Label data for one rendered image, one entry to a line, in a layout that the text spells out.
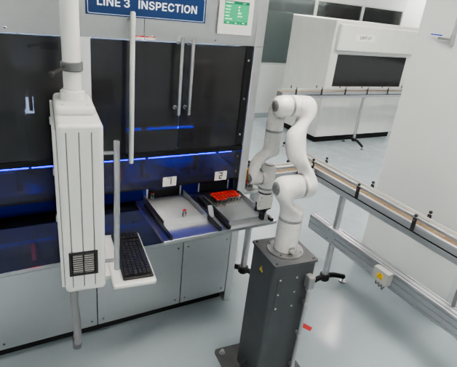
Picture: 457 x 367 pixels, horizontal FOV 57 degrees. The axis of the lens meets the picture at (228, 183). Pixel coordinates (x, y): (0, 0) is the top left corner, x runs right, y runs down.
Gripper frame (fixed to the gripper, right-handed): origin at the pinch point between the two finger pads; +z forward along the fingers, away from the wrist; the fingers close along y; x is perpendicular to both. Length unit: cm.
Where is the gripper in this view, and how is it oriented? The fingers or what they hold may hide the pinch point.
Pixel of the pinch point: (261, 215)
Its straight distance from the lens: 239.5
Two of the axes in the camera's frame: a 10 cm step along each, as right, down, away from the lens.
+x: 4.8, 3.9, -7.8
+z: -1.0, 9.1, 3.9
